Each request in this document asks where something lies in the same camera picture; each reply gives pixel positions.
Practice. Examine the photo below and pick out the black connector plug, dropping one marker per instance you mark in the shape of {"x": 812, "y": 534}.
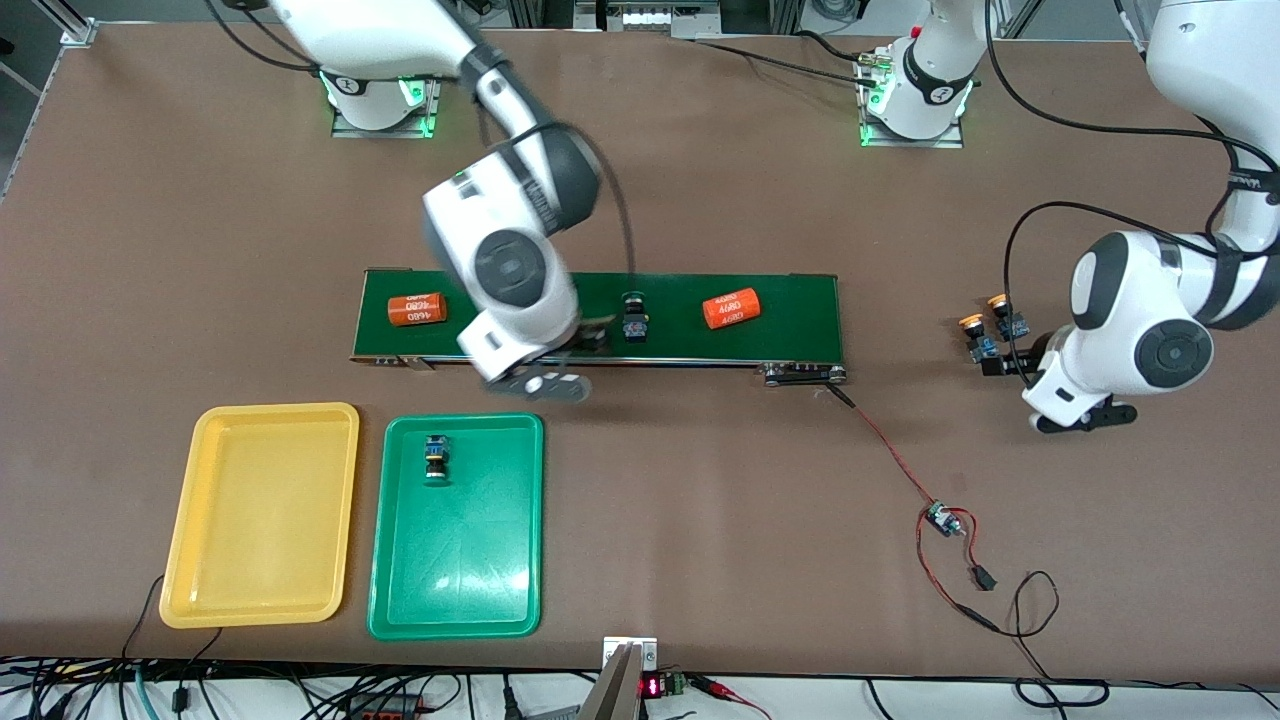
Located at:
{"x": 984, "y": 578}

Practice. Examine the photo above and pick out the red digit display module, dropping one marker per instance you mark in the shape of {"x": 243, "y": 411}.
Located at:
{"x": 652, "y": 687}

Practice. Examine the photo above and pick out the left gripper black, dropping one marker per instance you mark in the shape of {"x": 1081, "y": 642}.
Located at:
{"x": 1040, "y": 352}

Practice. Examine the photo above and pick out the red black clip lead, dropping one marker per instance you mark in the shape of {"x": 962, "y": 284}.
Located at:
{"x": 715, "y": 686}

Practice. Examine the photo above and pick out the yellow push button switch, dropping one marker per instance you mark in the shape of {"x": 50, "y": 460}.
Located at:
{"x": 970, "y": 322}
{"x": 1016, "y": 325}

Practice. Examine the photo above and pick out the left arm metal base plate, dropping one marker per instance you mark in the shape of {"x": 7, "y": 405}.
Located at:
{"x": 945, "y": 142}

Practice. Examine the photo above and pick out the grey metal camera stand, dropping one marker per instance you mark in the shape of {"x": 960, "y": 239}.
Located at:
{"x": 620, "y": 690}

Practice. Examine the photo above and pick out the orange 4680 cylinder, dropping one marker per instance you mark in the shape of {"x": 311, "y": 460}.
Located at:
{"x": 415, "y": 310}
{"x": 730, "y": 309}

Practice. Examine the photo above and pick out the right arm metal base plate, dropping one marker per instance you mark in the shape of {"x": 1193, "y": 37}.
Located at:
{"x": 432, "y": 110}

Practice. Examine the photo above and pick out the yellow plastic tray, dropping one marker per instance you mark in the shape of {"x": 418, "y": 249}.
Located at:
{"x": 260, "y": 520}

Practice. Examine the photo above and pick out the green plastic tray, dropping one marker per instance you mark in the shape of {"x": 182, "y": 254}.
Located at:
{"x": 455, "y": 560}

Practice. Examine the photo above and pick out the green push button switch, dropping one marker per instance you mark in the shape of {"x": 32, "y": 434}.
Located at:
{"x": 437, "y": 450}
{"x": 636, "y": 328}

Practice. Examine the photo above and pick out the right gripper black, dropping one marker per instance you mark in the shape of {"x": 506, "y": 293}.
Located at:
{"x": 596, "y": 337}

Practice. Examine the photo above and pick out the aluminium frame profile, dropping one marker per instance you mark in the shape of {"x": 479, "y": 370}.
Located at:
{"x": 78, "y": 25}

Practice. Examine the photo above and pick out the red power strip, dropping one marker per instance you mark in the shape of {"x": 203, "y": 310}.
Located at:
{"x": 385, "y": 714}

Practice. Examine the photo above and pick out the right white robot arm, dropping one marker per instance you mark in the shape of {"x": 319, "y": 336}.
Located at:
{"x": 510, "y": 265}

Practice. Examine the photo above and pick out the small speed controller board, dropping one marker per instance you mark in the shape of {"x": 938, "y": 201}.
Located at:
{"x": 940, "y": 518}

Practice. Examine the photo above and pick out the green conveyor belt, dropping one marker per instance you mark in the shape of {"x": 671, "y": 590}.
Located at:
{"x": 800, "y": 320}

